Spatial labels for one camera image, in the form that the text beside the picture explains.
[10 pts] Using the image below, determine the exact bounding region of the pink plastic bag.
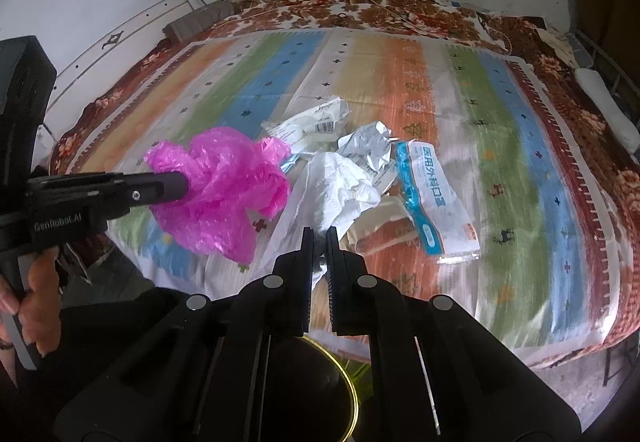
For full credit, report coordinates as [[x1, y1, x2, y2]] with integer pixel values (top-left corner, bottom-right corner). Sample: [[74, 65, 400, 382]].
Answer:
[[144, 127, 291, 265]]

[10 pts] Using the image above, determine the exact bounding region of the surgical mask wrapper blue white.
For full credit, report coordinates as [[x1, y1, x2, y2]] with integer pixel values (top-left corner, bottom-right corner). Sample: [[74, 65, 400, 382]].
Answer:
[[395, 140, 480, 265]]

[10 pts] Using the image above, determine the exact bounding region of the white barcode plastic wrapper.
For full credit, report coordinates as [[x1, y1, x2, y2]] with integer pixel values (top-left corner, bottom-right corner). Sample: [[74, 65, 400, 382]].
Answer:
[[262, 98, 350, 154]]

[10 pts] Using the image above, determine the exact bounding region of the printed paper leaflet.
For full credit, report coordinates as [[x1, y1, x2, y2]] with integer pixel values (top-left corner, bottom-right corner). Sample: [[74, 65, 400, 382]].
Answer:
[[337, 121, 397, 195]]

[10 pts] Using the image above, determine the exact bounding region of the cream foil wrapper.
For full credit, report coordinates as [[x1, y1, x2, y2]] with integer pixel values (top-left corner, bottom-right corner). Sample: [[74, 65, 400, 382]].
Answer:
[[345, 195, 410, 247]]

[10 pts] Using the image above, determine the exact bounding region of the person's left hand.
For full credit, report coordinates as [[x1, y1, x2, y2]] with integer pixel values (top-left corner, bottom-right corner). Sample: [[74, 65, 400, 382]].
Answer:
[[1, 247, 62, 358]]

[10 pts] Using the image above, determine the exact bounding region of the black bin with gold rim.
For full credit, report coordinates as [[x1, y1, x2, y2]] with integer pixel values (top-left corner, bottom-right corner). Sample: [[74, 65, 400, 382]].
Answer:
[[299, 336, 360, 441]]

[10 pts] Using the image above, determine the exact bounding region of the white bed headboard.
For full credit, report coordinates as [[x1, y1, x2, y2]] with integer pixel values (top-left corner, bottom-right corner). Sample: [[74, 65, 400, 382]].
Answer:
[[43, 0, 202, 141]]

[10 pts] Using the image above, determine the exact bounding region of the grey folded cloth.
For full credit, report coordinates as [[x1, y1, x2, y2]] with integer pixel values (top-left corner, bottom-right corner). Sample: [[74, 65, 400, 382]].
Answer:
[[163, 0, 235, 45]]

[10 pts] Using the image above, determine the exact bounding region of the brown floral blanket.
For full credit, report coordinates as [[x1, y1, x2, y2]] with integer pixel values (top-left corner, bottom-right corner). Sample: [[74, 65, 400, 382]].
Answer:
[[46, 0, 640, 371]]

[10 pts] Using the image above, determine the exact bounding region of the white rolled pillow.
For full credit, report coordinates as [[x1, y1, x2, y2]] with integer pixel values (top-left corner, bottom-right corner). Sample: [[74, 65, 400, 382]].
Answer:
[[574, 68, 640, 154]]

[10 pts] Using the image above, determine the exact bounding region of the metal bed rail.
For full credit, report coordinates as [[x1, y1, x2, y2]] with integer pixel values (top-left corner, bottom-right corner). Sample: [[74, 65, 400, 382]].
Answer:
[[572, 31, 639, 126]]

